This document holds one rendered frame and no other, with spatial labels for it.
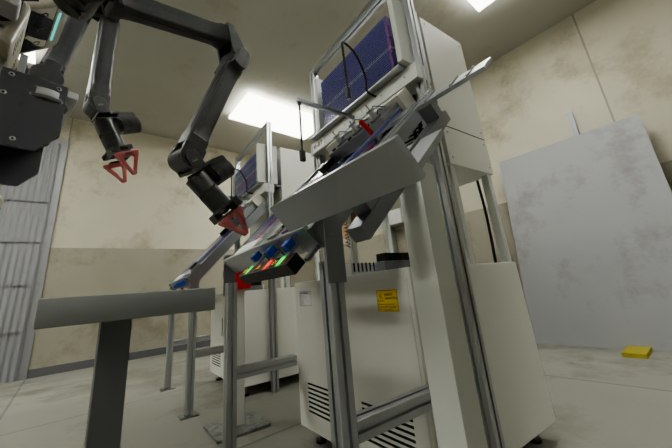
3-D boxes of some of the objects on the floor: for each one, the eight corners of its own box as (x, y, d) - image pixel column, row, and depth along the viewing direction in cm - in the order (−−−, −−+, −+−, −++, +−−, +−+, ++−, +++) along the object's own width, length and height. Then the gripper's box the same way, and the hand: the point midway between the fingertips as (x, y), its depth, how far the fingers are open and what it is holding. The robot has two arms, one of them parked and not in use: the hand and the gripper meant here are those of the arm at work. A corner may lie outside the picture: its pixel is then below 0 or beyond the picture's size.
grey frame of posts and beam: (359, 656, 50) (298, -113, 105) (221, 468, 110) (228, 40, 165) (518, 499, 82) (407, -30, 137) (344, 419, 142) (315, 73, 197)
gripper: (193, 204, 84) (232, 246, 86) (201, 192, 76) (244, 239, 78) (212, 190, 88) (249, 230, 91) (223, 177, 80) (262, 222, 83)
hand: (245, 232), depth 84 cm, fingers closed
